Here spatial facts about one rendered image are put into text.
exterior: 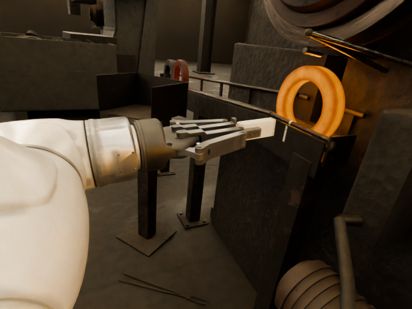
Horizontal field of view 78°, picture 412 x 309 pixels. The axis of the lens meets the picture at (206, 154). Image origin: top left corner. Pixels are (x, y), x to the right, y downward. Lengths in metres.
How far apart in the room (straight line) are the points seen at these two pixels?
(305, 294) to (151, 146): 0.34
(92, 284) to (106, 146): 0.87
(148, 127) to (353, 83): 0.47
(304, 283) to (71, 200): 0.39
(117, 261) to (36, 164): 1.01
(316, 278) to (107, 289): 0.81
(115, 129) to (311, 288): 0.39
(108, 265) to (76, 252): 1.01
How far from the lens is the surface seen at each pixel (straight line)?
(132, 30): 3.39
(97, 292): 1.13
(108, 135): 0.33
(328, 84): 0.61
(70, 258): 0.19
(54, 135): 0.32
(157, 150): 0.34
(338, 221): 0.52
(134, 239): 1.28
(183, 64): 1.39
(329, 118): 0.61
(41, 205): 0.20
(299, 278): 0.50
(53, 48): 2.81
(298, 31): 0.66
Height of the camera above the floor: 0.87
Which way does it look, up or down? 24 degrees down
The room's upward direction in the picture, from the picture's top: 6 degrees clockwise
